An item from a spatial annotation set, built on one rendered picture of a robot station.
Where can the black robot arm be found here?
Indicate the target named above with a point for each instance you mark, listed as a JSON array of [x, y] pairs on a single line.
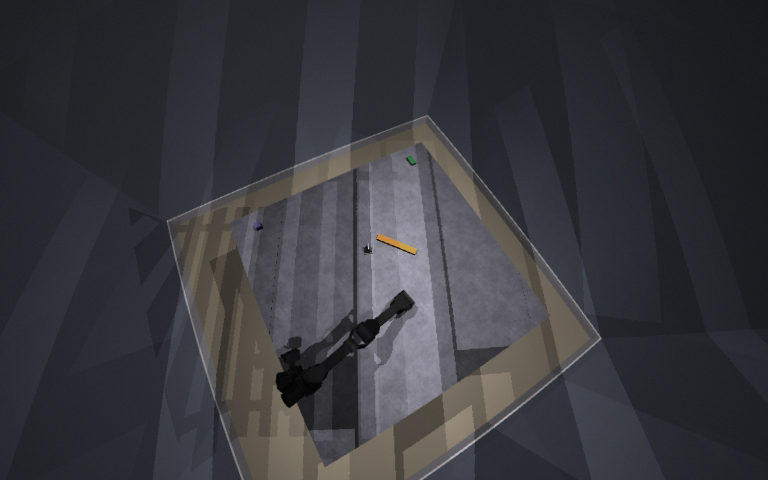
[[311, 379]]

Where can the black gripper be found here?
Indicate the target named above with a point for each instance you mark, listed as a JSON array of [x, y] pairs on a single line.
[[290, 357]]

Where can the orange bar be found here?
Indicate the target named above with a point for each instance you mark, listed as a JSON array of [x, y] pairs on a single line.
[[396, 244]]

